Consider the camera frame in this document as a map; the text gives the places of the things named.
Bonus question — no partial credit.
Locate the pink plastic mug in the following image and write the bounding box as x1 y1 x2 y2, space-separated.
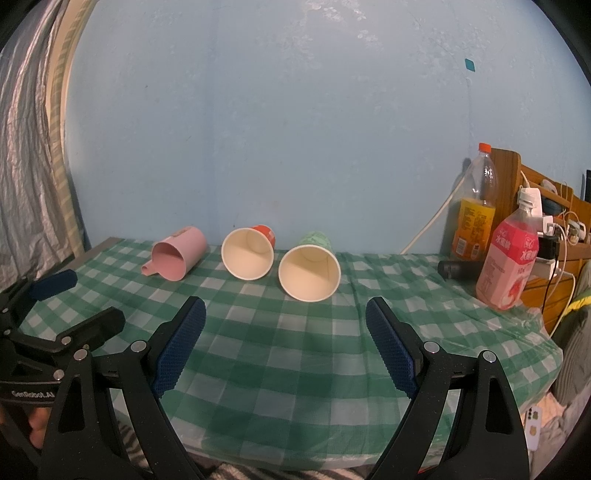
140 226 207 282

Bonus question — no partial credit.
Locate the black cylindrical object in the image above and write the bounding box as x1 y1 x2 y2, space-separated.
438 260 484 281

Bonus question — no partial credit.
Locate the silver grey curtain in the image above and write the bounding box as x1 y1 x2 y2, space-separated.
1 1 95 287

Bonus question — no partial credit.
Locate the yellow green fabric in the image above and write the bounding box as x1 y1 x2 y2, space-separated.
560 261 591 326

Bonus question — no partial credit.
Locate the left hand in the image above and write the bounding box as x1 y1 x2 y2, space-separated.
1 404 51 450

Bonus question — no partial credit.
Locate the green patterned paper cup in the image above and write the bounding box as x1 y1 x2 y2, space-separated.
279 231 342 303

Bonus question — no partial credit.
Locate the wooden desk organizer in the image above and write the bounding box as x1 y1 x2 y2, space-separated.
491 148 590 333

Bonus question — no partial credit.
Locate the orange soda bottle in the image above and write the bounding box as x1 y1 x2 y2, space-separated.
452 143 498 261

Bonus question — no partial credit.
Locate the white power cable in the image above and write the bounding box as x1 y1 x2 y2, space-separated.
399 170 470 256

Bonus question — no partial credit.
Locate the red paper cup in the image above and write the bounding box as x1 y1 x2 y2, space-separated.
221 224 276 281

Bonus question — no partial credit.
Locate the green checkered tablecloth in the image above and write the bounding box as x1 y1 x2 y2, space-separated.
23 240 563 470

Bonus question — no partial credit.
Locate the white phone case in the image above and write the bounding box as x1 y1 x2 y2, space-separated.
524 406 542 451

